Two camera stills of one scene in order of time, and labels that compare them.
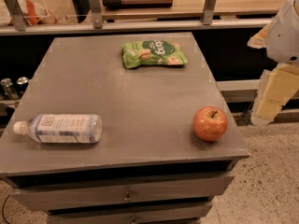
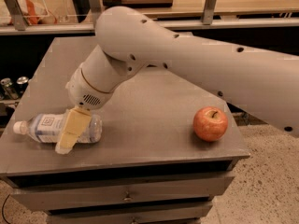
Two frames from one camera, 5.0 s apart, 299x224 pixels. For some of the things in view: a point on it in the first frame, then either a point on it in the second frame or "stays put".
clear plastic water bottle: [62, 128] stays put
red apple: [209, 123] stays put
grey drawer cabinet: [149, 166] stays put
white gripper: [284, 37] → [81, 92]
